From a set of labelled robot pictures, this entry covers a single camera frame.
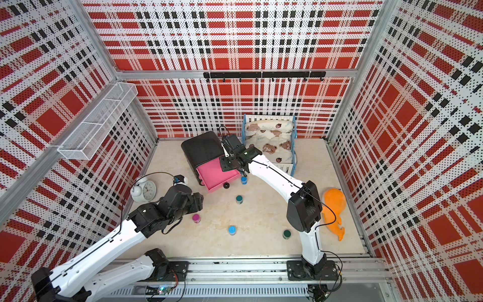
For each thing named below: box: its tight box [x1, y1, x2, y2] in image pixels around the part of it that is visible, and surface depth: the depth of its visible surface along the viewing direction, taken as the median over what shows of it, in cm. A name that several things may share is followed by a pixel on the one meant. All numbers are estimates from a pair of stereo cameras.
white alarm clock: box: [130, 176, 157, 203], surface depth 89 cm
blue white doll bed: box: [241, 114, 298, 177], surface depth 107 cm
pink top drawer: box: [196, 157, 241, 194], surface depth 90 cm
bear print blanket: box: [244, 119, 294, 163], surface depth 107 cm
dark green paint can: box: [282, 229, 292, 240], surface depth 83 cm
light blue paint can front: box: [227, 225, 238, 236], surface depth 84 cm
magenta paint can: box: [192, 213, 201, 224], surface depth 87 cm
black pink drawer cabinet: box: [181, 130, 241, 194], surface depth 92 cm
